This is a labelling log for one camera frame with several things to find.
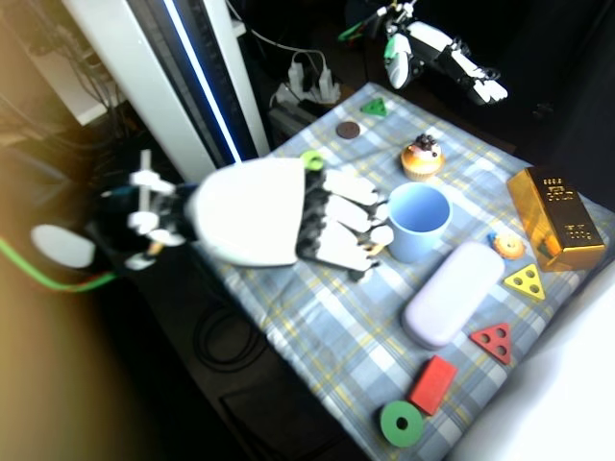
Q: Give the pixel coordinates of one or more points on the dark berry topped cupcake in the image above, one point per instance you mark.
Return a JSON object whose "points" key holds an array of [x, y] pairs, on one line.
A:
{"points": [[423, 165]]}

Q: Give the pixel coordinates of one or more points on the white backdrop board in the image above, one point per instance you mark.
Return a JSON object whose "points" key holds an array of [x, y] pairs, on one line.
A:
{"points": [[552, 384]]}

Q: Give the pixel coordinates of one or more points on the brown sandwich cookie toy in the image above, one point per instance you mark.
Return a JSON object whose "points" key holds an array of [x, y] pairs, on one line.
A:
{"points": [[348, 129]]}

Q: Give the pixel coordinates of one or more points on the gold bar toy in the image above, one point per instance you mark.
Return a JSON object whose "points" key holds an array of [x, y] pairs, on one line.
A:
{"points": [[557, 216]]}

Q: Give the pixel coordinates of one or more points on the beige swirl biscuit toy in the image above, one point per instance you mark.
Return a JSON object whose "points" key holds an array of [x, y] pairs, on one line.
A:
{"points": [[509, 247]]}

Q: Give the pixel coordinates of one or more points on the white lift column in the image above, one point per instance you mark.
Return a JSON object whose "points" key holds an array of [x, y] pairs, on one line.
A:
{"points": [[144, 96]]}

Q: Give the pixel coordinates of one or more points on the green triangle block with holes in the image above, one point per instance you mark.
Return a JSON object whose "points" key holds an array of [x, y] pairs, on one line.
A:
{"points": [[374, 109]]}

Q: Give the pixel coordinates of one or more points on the red rectangular block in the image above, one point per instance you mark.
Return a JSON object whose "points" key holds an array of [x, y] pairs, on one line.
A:
{"points": [[432, 384]]}

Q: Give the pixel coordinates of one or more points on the lavender glasses case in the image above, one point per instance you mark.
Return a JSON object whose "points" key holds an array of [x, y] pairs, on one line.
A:
{"points": [[451, 293]]}

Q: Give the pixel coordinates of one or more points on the yellow triangle block with holes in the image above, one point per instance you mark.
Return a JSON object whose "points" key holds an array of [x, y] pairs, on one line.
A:
{"points": [[526, 281]]}

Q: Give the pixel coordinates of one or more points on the blue plaid tablecloth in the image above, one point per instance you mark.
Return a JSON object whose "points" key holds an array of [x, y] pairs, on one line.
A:
{"points": [[336, 326]]}

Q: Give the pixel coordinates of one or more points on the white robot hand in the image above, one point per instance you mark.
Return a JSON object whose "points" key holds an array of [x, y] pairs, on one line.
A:
{"points": [[432, 38], [250, 211]]}

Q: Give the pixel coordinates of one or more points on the red triangle block with holes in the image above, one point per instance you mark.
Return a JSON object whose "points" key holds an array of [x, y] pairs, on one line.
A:
{"points": [[494, 342]]}

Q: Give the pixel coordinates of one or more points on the blue plastic cup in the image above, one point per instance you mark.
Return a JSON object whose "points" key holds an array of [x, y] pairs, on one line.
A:
{"points": [[413, 240]]}

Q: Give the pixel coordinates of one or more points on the green sandwich cookie toy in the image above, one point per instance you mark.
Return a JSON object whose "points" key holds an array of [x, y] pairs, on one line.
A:
{"points": [[311, 157]]}

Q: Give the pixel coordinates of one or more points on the white power strip with plugs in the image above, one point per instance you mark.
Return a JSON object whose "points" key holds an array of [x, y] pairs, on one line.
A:
{"points": [[307, 98]]}

